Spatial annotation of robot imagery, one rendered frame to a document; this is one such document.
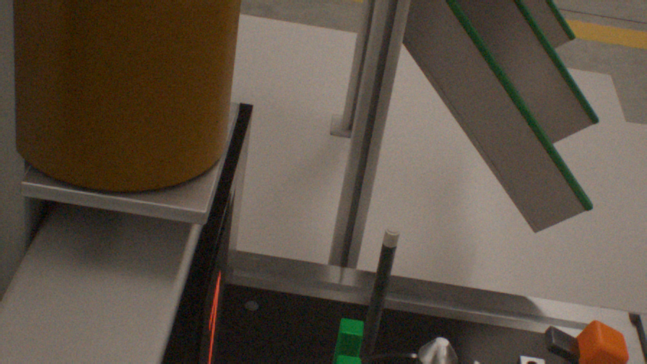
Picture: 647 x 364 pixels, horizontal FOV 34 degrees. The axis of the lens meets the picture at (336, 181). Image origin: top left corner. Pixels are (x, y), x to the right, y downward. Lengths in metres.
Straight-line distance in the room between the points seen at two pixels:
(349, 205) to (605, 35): 3.01
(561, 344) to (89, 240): 0.32
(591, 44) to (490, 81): 2.91
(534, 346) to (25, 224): 0.46
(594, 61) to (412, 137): 2.43
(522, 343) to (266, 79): 0.55
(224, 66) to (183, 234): 0.05
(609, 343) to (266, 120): 0.60
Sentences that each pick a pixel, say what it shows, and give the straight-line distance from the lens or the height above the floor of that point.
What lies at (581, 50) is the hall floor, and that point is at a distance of 3.53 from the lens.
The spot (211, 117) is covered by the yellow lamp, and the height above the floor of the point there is 1.28.
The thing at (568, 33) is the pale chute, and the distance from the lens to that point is 0.97.
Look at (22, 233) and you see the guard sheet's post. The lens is 0.26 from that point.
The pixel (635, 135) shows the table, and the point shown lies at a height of 0.86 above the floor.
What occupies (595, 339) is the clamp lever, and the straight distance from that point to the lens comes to 0.53.
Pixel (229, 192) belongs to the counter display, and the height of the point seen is 1.24.
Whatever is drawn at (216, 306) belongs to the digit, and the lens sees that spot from 0.29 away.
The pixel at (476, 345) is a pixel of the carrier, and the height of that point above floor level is 0.97.
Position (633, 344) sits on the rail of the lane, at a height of 0.96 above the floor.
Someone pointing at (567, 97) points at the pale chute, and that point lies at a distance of 0.83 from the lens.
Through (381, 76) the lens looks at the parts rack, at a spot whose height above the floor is 1.09.
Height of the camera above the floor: 1.40
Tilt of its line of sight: 33 degrees down
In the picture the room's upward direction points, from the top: 10 degrees clockwise
